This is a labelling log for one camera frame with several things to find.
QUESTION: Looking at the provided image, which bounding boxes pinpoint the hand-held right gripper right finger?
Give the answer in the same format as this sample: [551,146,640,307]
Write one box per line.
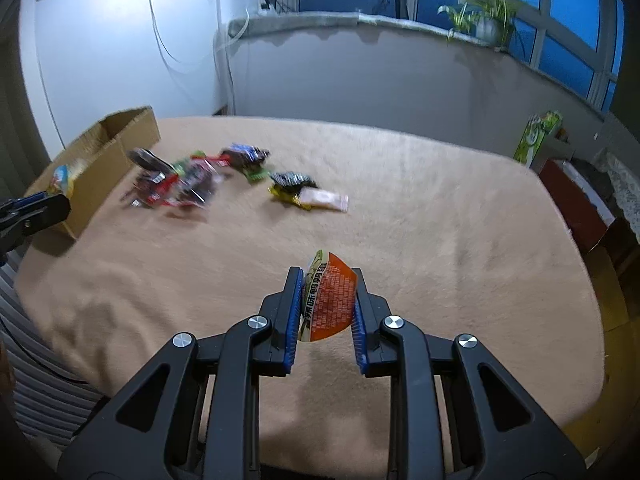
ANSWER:
[351,267,588,480]

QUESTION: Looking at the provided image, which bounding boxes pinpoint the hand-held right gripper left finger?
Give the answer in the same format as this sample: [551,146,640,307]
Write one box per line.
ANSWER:
[57,266,306,480]

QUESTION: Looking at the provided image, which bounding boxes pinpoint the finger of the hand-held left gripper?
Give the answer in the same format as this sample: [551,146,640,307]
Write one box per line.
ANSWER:
[0,192,71,253]

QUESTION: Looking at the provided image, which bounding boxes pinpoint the blue snack packet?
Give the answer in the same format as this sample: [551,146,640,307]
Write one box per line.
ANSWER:
[48,164,77,197]

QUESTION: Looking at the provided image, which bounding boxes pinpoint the orange snack packet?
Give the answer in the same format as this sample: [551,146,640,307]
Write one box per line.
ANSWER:
[298,249,360,343]

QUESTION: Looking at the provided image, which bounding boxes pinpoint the cardboard box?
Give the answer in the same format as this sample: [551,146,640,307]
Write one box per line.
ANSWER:
[22,106,162,240]

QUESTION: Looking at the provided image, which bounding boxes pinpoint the red snack packet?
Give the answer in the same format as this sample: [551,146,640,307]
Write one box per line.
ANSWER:
[120,167,181,209]
[170,157,227,209]

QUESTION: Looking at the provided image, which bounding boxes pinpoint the pink snack packet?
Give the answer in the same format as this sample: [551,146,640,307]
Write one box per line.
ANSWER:
[299,189,350,213]

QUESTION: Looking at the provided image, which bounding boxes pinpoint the brown chocolate bar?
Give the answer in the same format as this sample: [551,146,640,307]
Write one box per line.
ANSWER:
[220,143,271,167]
[129,147,174,174]

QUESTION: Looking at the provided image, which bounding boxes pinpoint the yellow snack packet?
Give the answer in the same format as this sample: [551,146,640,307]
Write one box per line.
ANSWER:
[269,172,319,207]

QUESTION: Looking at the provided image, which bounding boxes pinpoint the grey ribbed panel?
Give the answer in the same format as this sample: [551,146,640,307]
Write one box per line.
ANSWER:
[0,260,108,443]

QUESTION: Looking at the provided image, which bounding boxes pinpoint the red cabinet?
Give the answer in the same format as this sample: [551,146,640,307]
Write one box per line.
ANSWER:
[537,159,616,256]

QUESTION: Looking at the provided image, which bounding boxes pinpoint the green snack bag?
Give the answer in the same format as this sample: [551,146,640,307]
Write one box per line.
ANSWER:
[514,110,563,168]

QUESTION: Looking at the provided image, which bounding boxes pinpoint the grey windowsill cover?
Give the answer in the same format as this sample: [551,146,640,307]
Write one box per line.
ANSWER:
[227,10,531,61]

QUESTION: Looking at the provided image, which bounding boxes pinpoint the white lace cloth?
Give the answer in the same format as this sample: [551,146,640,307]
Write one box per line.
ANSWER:
[592,150,640,246]

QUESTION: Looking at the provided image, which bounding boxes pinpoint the potted spider plant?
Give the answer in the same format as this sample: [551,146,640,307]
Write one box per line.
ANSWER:
[439,0,523,51]

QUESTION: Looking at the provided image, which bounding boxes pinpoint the window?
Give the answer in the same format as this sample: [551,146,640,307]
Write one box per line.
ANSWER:
[257,0,626,111]

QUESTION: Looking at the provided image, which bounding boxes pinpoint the white cable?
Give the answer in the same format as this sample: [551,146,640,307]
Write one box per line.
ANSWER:
[146,0,251,75]

